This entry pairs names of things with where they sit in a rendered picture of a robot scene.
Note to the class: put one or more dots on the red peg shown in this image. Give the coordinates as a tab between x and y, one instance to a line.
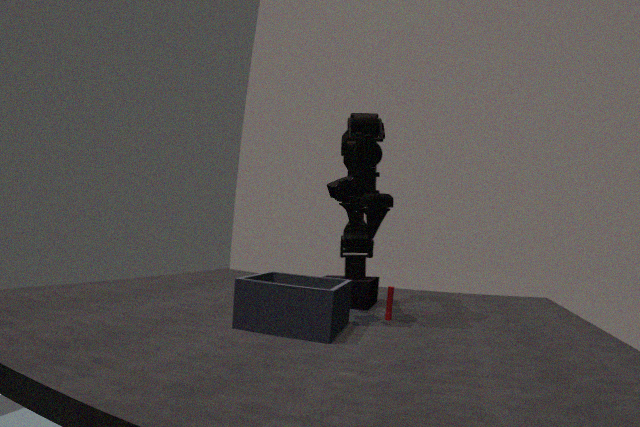
388	314

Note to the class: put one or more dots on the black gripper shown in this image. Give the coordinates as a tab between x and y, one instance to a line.
377	204

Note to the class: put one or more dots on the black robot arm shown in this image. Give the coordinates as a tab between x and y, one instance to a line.
360	150

